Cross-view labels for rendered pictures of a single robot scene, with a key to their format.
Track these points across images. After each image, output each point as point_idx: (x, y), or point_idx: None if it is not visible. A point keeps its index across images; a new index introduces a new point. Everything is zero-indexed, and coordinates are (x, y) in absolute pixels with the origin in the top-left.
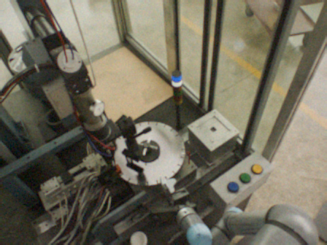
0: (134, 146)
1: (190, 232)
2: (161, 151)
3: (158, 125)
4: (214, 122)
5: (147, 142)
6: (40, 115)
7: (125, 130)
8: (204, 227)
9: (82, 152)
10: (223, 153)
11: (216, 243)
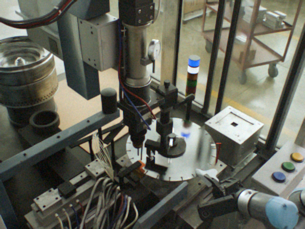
0: (169, 126)
1: (271, 206)
2: (187, 144)
3: (174, 120)
4: (233, 117)
5: (172, 132)
6: (8, 133)
7: (168, 95)
8: (285, 199)
9: (78, 163)
10: (247, 153)
11: (296, 225)
